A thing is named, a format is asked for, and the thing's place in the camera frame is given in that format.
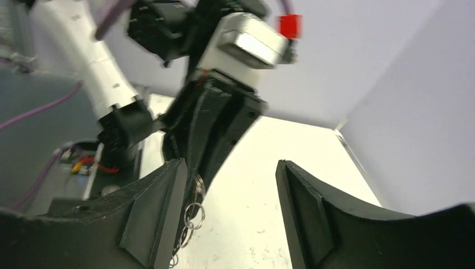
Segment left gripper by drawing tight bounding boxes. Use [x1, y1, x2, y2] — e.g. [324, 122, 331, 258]
[159, 69, 267, 189]

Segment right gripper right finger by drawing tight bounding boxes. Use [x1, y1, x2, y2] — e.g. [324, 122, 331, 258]
[276, 160, 474, 269]

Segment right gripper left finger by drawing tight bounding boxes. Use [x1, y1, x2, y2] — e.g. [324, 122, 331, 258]
[1, 159, 187, 268]

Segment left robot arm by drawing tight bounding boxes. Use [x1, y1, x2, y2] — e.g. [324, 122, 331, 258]
[24, 1, 287, 189]

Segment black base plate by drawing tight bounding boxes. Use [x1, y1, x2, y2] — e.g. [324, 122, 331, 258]
[82, 142, 144, 200]

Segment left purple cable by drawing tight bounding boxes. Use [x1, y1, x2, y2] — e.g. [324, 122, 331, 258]
[0, 0, 138, 212]

